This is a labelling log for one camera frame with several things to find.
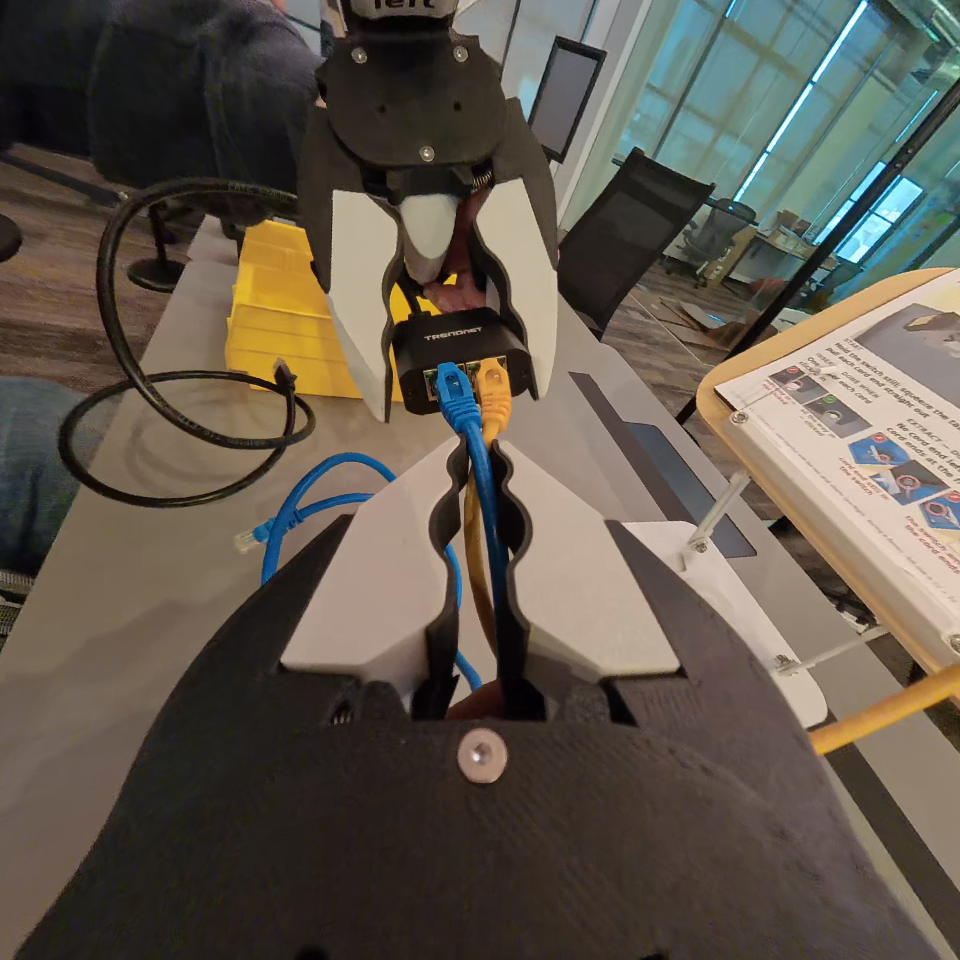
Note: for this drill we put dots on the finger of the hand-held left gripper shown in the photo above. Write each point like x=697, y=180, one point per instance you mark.
x=360, y=285
x=525, y=270

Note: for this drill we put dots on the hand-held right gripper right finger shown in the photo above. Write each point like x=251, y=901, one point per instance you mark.
x=592, y=592

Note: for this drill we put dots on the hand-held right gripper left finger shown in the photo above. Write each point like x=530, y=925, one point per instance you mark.
x=367, y=585

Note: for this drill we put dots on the black ethernet switch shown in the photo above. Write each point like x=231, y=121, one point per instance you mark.
x=465, y=337

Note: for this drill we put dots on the yellow plastic bin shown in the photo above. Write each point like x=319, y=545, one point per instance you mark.
x=277, y=330

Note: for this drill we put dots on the person's left hand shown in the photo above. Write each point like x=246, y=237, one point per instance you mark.
x=461, y=289

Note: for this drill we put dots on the person's right hand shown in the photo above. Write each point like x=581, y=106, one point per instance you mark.
x=480, y=705

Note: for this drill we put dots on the black mesh office chair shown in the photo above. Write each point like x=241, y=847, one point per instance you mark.
x=637, y=232

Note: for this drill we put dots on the dark framed panel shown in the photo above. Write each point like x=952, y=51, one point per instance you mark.
x=566, y=97

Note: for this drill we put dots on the grey office chair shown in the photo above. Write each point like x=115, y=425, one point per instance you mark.
x=709, y=240

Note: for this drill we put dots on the flattened cardboard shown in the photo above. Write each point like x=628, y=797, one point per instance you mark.
x=705, y=322

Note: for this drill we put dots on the black metal pole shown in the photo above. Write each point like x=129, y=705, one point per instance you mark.
x=820, y=247

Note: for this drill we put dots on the printed instruction sheet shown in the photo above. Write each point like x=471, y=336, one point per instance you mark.
x=862, y=420

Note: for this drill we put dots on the person's leg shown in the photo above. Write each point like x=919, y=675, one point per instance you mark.
x=37, y=465

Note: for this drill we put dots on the black stanchion post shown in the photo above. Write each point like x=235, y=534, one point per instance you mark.
x=157, y=276

